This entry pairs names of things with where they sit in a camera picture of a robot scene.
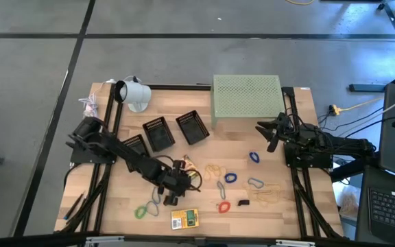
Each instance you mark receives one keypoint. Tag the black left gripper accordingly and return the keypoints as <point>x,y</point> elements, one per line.
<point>178,180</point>

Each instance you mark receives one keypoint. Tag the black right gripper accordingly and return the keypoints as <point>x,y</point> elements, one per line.
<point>286,132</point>

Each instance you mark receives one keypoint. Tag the yellow rubber band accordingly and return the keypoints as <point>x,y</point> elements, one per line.
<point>269,200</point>
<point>214,168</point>

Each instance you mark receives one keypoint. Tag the black plastic mesh basket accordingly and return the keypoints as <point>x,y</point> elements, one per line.
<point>136,143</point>
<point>192,128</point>
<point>158,135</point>

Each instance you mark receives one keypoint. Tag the black binder clip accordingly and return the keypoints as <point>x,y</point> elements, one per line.
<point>243,202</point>

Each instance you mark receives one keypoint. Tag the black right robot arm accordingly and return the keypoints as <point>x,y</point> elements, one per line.
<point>338,144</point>

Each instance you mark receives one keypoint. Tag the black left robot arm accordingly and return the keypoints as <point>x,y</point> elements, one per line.
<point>122,147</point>

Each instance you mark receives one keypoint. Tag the grey-blue desk foot bar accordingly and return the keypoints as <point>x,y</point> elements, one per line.
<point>365,88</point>

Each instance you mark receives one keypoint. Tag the green perforated metal shelf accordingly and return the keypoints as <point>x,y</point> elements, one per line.
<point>247,96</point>

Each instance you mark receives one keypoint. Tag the yellow power plug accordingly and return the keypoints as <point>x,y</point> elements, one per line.
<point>336,109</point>

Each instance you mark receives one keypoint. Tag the black pen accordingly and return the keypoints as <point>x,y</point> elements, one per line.
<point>74,206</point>

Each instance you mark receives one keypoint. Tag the clear bag of rubber bands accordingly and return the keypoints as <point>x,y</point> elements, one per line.
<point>349,204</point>

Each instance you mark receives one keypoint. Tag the black laptop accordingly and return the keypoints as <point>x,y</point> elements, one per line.
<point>393,209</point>

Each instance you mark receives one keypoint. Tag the black aluminium frame rails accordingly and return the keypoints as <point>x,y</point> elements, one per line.
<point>98,192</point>
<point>302,192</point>

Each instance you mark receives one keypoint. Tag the silver frame bracket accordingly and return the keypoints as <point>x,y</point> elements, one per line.
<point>295,243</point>
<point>105,239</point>

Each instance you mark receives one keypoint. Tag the black aluminium rail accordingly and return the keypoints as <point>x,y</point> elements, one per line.
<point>29,240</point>
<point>180,87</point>

